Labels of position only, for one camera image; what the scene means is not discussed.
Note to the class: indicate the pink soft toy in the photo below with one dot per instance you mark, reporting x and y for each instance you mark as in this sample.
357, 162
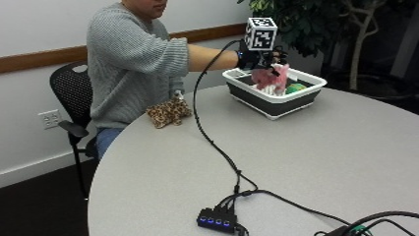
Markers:
271, 78

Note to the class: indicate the white marker cube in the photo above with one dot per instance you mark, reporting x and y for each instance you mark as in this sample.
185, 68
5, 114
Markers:
261, 33

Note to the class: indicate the green soft toy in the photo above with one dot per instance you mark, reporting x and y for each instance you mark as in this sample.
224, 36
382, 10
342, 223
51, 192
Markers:
296, 88

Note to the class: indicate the white and grey tub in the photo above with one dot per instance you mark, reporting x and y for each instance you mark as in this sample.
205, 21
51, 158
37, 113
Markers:
275, 98

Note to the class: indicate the potted tree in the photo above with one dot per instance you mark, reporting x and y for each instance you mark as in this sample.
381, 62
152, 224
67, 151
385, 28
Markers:
322, 23

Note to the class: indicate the leopard print soft toy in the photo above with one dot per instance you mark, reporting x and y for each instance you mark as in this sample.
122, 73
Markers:
168, 112

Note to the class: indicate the person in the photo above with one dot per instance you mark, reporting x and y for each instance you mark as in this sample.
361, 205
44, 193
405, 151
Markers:
131, 65

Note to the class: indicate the black office chair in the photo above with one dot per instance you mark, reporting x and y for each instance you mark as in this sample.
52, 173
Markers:
72, 98

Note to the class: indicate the black hub with blue lights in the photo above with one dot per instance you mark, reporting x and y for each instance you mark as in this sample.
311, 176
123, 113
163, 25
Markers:
217, 220

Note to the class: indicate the black device with green plug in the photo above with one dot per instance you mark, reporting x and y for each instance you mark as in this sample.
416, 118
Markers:
349, 230

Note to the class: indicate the white baseboard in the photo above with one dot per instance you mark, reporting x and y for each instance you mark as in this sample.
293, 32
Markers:
39, 168

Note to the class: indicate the wooden wall rail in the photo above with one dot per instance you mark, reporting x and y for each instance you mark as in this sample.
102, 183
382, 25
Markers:
43, 57

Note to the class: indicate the white wall outlet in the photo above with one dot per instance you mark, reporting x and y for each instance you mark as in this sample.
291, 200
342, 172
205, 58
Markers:
50, 118

